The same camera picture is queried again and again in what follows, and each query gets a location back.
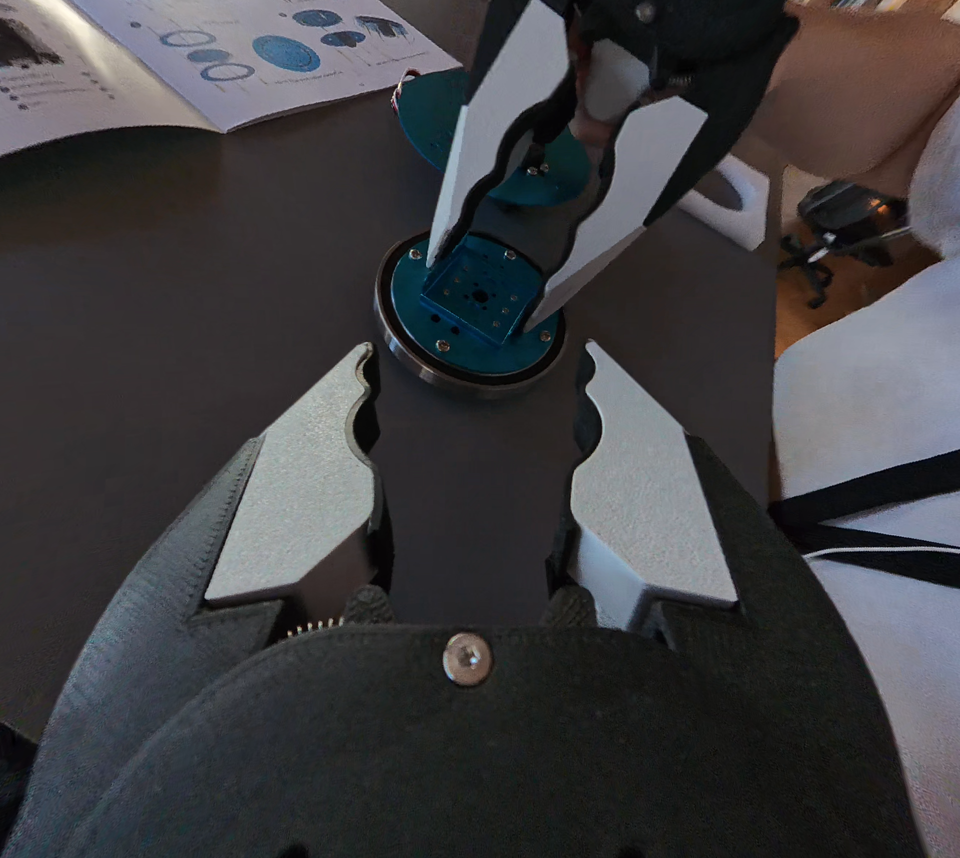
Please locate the person's right hand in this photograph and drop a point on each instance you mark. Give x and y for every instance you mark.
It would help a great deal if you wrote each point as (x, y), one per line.
(589, 130)

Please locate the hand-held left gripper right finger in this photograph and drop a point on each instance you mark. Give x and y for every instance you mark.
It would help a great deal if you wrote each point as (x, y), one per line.
(645, 513)

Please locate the open instruction booklet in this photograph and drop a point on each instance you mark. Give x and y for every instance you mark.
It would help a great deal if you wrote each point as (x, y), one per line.
(225, 10)

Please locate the teal round bearing base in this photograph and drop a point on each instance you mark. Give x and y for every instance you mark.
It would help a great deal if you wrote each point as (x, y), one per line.
(480, 307)

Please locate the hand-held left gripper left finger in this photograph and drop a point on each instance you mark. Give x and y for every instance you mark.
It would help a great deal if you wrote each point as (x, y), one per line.
(300, 513)

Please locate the black office chair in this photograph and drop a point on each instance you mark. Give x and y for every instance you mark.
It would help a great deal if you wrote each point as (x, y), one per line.
(840, 213)

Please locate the black desk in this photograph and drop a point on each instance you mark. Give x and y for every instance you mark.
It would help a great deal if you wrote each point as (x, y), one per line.
(187, 273)

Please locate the person's right forearm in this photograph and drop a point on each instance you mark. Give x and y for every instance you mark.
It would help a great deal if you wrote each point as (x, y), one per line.
(847, 93)

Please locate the person's white shirt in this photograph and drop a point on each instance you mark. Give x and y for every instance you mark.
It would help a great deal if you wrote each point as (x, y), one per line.
(862, 408)

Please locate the teal metal disc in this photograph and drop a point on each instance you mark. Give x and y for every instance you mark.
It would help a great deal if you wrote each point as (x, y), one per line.
(555, 175)

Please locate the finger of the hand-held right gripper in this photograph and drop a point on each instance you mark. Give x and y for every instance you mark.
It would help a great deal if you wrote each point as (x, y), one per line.
(645, 168)
(517, 63)

